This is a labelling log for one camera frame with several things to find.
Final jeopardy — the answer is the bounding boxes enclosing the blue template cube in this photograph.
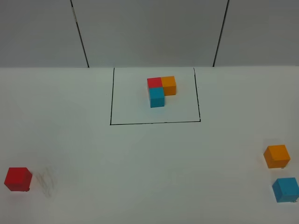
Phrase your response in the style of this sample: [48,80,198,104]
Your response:
[149,87,165,108]

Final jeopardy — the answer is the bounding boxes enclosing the red template cube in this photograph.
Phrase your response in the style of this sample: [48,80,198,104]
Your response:
[147,77,164,95]

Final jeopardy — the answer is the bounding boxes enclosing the orange template cube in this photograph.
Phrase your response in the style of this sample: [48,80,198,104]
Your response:
[161,76,177,96]

